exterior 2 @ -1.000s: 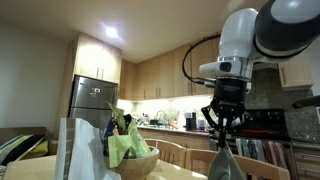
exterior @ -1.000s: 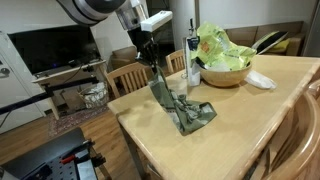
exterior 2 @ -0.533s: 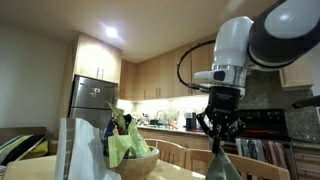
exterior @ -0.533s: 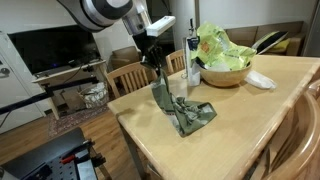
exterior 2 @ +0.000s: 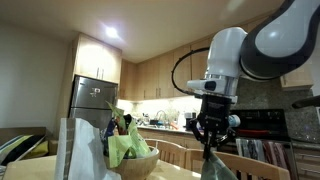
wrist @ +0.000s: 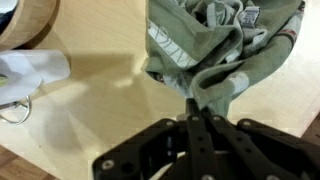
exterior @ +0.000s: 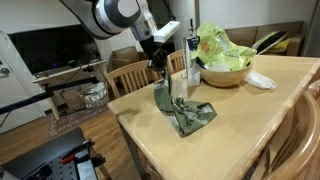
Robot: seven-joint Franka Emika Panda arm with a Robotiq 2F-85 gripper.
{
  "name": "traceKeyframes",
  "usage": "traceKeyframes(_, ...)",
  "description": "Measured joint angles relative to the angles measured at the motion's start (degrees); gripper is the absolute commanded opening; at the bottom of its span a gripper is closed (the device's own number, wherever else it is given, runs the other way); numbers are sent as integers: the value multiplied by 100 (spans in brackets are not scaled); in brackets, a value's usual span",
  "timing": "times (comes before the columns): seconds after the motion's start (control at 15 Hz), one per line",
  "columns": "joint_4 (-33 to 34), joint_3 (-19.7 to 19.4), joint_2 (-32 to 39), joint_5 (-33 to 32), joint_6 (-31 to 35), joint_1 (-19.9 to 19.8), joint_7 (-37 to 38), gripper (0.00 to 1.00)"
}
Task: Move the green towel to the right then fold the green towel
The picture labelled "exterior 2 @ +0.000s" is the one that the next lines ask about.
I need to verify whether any stainless steel fridge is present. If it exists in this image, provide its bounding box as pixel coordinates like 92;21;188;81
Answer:
68;74;120;131

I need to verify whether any light green snack bag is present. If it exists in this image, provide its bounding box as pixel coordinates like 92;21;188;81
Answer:
105;100;153;169

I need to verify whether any white blue paper roll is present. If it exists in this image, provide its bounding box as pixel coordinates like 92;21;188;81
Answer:
229;114;242;129

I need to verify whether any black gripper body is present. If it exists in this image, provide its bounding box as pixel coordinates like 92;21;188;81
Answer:
198;94;234;135

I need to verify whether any curved metal kitchen faucet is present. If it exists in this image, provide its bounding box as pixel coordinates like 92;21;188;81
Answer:
154;109;168;126

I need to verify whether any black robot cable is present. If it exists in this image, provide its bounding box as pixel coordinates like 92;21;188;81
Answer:
170;47;211;98

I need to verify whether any white standing paper packet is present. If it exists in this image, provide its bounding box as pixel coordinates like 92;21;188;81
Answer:
54;117;123;180

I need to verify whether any light wooden cabinet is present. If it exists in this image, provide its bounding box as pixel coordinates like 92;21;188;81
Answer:
119;16;314;101
73;33;123;84

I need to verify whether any curved-back wooden chair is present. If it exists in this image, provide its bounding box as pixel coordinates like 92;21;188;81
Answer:
144;138;188;168

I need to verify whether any striped green black pillow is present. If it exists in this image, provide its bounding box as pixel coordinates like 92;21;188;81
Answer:
0;133;47;166

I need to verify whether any round ceiling light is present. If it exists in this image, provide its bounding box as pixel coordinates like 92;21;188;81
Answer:
104;25;120;39

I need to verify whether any round wooden bowl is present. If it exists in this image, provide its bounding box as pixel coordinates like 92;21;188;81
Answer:
103;146;161;180

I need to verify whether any wooden chair back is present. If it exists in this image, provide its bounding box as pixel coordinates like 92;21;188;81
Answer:
184;148;292;180

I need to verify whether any green patterned kitchen towel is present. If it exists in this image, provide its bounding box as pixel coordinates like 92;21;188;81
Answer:
199;151;239;180

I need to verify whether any wooden kitchen counter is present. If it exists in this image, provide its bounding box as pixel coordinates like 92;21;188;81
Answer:
136;124;204;149

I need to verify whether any grey hanging dish towel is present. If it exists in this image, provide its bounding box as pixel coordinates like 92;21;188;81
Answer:
235;138;265;162

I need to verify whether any dark blue snack bag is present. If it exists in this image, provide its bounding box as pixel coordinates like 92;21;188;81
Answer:
101;114;134;158

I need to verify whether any wooden drawer cabinet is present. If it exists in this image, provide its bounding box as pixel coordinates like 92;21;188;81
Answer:
293;146;320;180

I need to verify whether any brown wooden sofa bench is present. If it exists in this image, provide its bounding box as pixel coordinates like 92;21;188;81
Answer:
0;126;59;158

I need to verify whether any black kitchen stove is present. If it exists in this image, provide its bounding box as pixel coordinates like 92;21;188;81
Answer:
224;108;295;180

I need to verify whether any yellow pillow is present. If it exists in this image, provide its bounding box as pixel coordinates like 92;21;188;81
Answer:
23;139;50;159

